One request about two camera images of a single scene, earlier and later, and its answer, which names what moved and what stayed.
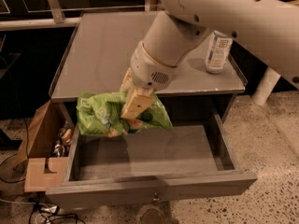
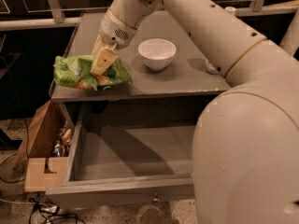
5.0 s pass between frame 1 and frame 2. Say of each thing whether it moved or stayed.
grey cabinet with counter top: stayed
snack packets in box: stayed
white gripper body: moved
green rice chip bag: moved
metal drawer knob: stayed
